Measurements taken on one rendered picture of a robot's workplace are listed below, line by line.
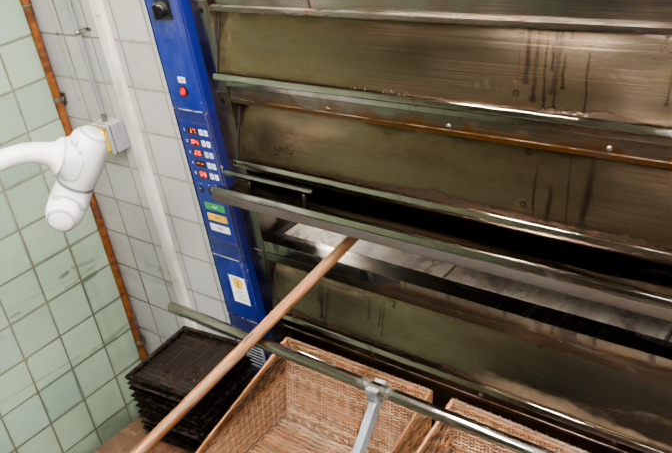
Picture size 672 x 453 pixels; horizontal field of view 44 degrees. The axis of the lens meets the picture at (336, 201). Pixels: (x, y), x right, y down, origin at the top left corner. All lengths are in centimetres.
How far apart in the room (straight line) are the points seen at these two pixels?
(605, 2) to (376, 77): 57
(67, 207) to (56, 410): 126
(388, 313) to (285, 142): 56
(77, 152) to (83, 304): 114
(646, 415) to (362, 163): 88
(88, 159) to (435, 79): 96
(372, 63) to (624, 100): 60
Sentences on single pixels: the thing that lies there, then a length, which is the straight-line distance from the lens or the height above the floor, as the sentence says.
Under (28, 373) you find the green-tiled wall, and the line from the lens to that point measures 327.
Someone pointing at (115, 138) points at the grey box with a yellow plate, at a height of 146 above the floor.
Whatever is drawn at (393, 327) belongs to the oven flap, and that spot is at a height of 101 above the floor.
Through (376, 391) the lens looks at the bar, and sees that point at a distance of 188.
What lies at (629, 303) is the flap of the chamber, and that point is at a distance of 169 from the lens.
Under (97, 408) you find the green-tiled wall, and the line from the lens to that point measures 351.
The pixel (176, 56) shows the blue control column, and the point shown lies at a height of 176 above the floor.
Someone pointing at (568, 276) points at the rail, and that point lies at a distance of 172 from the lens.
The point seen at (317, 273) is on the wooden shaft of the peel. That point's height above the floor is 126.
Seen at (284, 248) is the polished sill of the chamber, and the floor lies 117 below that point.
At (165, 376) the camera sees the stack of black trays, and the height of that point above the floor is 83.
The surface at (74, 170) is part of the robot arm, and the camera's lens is 228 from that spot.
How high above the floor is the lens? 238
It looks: 27 degrees down
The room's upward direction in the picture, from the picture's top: 10 degrees counter-clockwise
